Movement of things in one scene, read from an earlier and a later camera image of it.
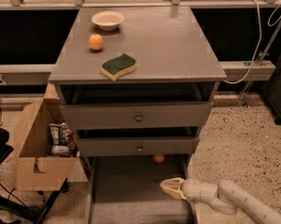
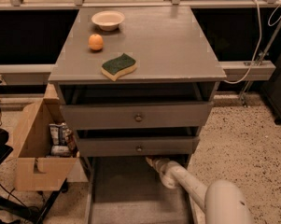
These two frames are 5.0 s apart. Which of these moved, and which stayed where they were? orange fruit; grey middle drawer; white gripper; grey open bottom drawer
Moved: white gripper
Stayed: orange fruit; grey open bottom drawer; grey middle drawer
